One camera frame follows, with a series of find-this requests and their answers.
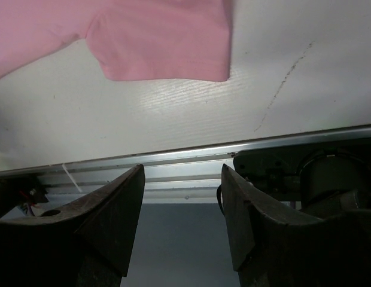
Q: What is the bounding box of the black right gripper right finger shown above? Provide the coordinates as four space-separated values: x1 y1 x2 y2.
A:
221 165 371 286

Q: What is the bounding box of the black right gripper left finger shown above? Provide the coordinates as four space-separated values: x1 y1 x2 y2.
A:
0 164 145 286

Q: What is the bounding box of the pink t-shirt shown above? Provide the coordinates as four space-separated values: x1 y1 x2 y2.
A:
0 1 233 82

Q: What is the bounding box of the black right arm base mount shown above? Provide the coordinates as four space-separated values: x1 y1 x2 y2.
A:
233 138 371 217

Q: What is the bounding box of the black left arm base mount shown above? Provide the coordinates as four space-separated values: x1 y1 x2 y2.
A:
0 176 48 218

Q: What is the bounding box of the aluminium table edge rail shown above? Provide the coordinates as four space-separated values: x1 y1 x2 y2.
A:
0 125 371 205

